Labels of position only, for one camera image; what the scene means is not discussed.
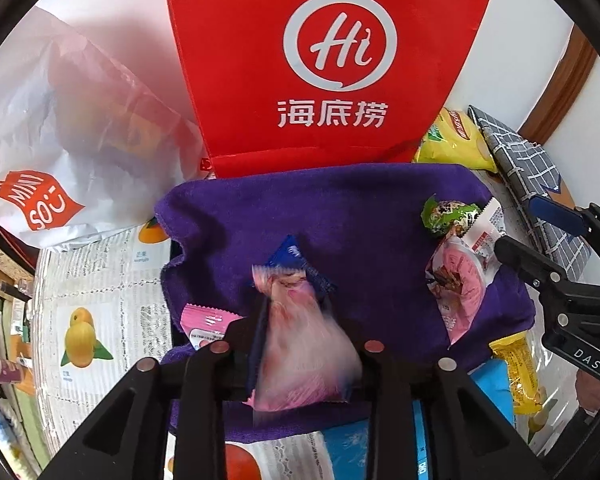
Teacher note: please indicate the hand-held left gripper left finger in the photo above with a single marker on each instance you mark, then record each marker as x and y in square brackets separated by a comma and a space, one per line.
[245, 355]

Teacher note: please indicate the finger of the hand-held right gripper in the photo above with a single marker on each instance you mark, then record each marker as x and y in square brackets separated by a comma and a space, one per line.
[555, 215]
[525, 257]

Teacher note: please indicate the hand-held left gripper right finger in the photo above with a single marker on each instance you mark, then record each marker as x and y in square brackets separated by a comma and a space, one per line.
[380, 375]

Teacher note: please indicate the white snack packet red label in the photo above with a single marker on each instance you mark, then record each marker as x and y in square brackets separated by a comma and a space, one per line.
[487, 235]

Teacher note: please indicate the magenta snack packet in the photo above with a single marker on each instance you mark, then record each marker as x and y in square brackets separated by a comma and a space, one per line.
[207, 322]

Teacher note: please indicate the pink cartoon print snack packet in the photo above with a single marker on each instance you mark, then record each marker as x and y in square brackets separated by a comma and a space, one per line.
[305, 350]

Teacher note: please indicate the pink snack packet food picture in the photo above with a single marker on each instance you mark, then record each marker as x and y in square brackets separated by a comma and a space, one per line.
[460, 280]

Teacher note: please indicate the yellow triangular snack packet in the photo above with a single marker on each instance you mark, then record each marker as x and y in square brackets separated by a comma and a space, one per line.
[517, 370]

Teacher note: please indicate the green snack packet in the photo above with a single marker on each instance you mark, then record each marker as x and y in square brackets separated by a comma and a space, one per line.
[445, 215]

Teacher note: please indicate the blue snack packet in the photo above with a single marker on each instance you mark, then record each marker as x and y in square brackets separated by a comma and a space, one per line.
[287, 255]

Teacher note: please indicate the person's right hand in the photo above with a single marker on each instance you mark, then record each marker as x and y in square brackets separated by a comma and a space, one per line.
[592, 395]

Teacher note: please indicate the grey checked cloth star patch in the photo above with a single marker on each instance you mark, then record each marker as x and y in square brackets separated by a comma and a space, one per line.
[522, 160]

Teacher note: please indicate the blue tissue pack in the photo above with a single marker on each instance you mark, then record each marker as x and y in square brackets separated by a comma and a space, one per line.
[347, 452]

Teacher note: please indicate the yellow chip bag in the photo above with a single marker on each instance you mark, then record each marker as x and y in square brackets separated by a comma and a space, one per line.
[452, 142]

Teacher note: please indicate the purple towel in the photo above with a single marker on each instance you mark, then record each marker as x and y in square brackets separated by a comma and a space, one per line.
[370, 210]

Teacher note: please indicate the purple tube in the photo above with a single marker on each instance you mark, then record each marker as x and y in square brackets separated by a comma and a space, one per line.
[0, 371]

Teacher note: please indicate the patterned dark red box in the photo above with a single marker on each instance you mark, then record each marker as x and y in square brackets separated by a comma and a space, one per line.
[2, 255]

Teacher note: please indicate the white plastic bag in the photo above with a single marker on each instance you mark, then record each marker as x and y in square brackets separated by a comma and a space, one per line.
[80, 125]

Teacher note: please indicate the red paper bag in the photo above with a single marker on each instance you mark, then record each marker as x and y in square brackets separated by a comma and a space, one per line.
[240, 60]

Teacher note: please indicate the brown wooden door frame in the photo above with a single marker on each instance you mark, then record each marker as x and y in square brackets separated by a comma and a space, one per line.
[560, 90]

